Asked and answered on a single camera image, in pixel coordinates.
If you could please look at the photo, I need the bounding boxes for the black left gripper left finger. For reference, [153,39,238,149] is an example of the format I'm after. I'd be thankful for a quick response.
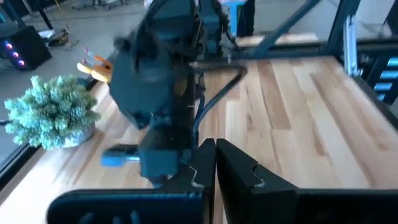
[46,138,217,224]

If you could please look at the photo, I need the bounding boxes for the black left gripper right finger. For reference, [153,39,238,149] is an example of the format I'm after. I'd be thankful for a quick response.
[216,138,398,224]

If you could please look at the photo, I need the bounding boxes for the yellow handled scissors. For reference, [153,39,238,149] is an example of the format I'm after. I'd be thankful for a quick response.
[76,61,113,84]

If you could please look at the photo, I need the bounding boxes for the dark blue pen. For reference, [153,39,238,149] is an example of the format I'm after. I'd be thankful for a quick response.
[100,146,141,168]

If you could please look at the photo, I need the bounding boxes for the artificial succulent in patterned pot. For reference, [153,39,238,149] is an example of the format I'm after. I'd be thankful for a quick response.
[3,74,101,151]

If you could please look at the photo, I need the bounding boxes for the blue table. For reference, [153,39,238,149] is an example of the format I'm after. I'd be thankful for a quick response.
[221,0,247,37]

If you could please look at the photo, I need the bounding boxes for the black computer tower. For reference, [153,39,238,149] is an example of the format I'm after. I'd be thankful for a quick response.
[0,25,52,71]

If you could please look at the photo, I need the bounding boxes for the black control box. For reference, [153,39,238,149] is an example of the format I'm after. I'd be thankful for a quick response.
[369,55,398,105]

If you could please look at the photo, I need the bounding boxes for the silver aluminium profile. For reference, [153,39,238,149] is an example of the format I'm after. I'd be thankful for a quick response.
[343,14,364,78]

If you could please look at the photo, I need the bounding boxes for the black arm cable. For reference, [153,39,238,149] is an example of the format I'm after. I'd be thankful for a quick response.
[192,63,249,147]

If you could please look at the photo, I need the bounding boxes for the black aluminium table frame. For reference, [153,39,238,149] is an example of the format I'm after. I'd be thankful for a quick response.
[0,0,398,191]

